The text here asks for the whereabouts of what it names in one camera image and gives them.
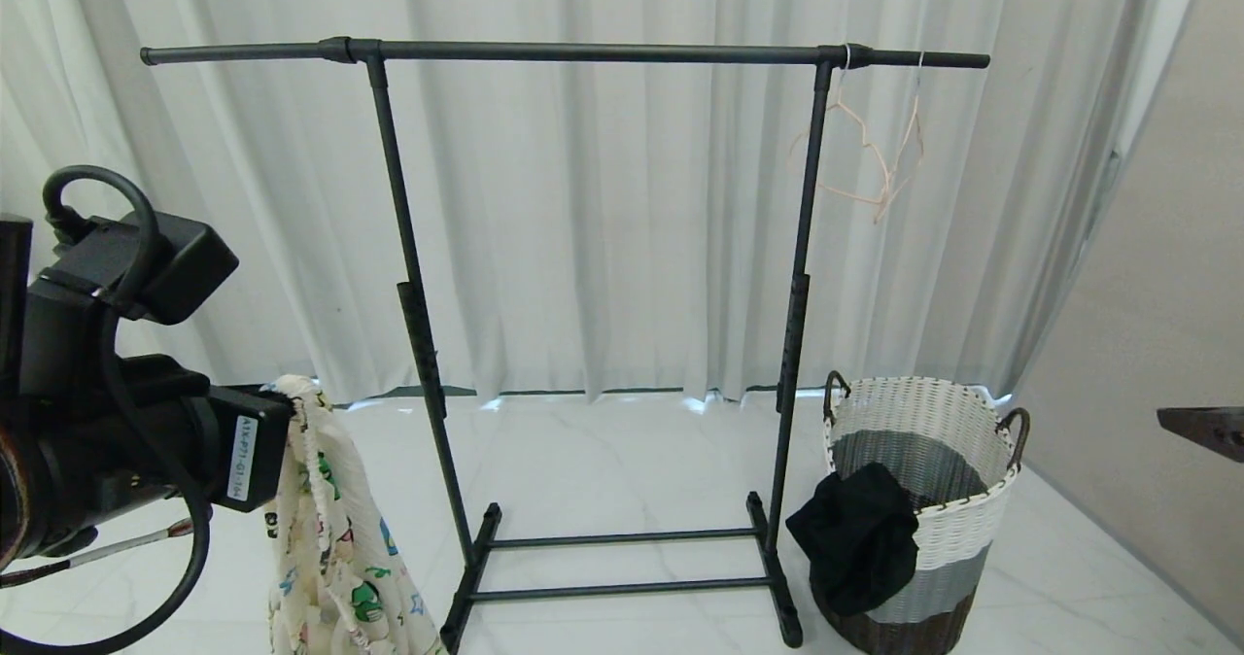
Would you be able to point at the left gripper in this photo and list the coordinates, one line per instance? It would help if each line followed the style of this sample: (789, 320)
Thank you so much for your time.
(219, 441)

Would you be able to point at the cream printed garment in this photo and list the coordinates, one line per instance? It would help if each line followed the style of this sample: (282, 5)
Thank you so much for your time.
(340, 538)

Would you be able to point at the black garment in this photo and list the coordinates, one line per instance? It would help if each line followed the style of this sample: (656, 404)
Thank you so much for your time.
(855, 538)

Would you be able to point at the pink clothes hanger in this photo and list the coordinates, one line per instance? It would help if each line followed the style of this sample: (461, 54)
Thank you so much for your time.
(917, 130)
(847, 72)

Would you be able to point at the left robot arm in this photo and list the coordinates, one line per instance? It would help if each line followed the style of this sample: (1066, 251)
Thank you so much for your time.
(39, 499)

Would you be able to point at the black clothes rack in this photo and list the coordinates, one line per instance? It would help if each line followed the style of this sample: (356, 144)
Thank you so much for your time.
(583, 51)

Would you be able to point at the white laundry basket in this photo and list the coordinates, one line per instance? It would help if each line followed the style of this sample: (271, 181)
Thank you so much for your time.
(923, 402)

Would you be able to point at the white curtain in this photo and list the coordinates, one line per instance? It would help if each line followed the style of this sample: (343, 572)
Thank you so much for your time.
(603, 227)

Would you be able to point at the beige partition panel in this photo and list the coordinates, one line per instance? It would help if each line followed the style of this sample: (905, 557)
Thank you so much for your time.
(1147, 295)

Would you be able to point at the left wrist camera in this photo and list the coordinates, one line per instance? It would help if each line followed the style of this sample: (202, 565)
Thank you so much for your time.
(165, 266)

